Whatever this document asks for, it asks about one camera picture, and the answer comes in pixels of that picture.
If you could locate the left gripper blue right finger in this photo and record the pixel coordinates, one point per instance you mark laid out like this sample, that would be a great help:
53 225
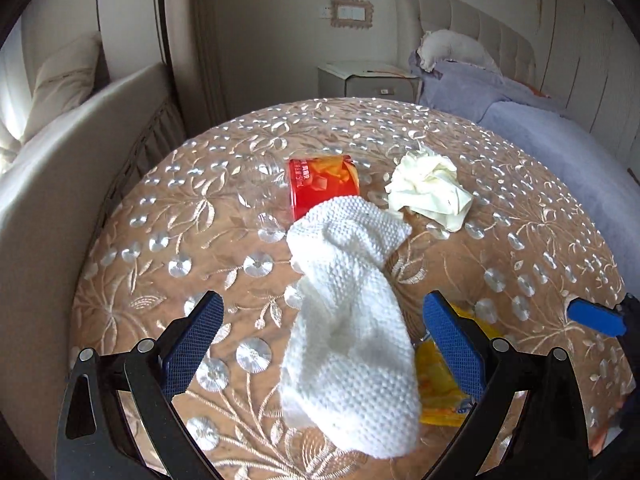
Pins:
550 440

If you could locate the beige throw pillow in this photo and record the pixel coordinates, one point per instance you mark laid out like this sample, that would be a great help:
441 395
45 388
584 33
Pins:
64 81

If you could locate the beige drape curtain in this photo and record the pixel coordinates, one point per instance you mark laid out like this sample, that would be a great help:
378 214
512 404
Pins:
192 40

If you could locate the beige tufted headboard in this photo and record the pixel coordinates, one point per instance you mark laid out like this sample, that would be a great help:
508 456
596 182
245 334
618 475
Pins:
511 51

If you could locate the white knitted cloth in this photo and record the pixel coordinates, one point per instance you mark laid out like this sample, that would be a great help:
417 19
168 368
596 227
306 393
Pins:
348 368

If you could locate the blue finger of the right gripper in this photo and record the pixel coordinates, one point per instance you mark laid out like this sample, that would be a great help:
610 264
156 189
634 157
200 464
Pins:
602 319

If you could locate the yellow snack wrapper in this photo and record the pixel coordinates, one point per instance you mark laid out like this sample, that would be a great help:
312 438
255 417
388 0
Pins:
442 379

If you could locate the framed wall switch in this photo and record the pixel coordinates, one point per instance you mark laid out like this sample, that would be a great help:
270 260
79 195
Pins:
356 14

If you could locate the crumpled cream paper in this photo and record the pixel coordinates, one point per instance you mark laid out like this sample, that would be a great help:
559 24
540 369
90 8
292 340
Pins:
426 183

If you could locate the white fluffy pillow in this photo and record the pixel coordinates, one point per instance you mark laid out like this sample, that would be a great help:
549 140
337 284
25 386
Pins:
447 45

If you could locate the beige bedside table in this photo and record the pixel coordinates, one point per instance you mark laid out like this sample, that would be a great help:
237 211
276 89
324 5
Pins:
366 79

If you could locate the beige window seat cushion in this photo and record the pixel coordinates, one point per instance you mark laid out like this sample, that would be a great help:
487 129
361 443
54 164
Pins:
55 198

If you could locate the red orange snack packet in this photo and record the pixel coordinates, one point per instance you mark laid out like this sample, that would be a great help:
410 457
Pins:
316 180

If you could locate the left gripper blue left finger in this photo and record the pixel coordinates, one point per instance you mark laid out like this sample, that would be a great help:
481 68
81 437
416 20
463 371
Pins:
94 439

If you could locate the gold embroidered tablecloth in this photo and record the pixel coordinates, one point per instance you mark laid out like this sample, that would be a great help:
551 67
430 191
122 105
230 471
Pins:
215 213

